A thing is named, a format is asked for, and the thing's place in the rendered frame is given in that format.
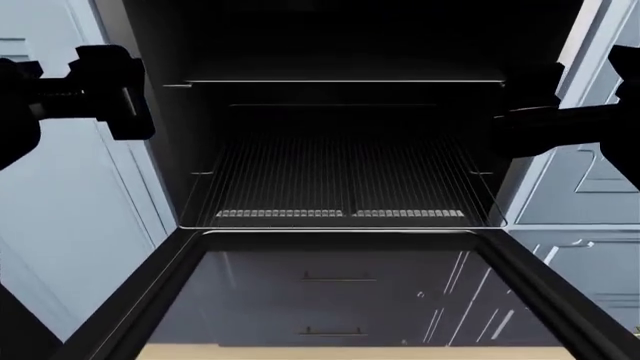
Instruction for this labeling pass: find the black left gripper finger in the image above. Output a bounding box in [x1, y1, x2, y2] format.
[105, 118, 157, 142]
[74, 44, 144, 71]

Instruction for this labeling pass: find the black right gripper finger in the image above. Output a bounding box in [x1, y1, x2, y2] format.
[546, 61, 569, 111]
[491, 106, 567, 159]

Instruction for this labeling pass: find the black built-in oven body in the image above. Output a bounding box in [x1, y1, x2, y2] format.
[92, 0, 586, 241]

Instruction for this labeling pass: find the thin metal oven rack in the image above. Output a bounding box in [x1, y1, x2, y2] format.
[162, 76, 507, 88]

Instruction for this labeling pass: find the black glass oven door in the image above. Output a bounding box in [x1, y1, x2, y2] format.
[48, 228, 640, 360]

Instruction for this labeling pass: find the blue panelled cabinet door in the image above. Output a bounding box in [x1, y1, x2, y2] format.
[512, 0, 640, 228]

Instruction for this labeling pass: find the tall blue cabinet door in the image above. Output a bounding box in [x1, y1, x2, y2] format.
[0, 0, 179, 341]

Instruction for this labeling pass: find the blue cabinet drawer front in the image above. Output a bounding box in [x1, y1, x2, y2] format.
[509, 223, 640, 328]

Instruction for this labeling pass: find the large wire oven rack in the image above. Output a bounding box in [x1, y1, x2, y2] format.
[175, 132, 509, 229]

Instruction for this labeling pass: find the dark drawer bar handle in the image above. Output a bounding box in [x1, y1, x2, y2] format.
[301, 270, 378, 283]
[298, 324, 368, 338]

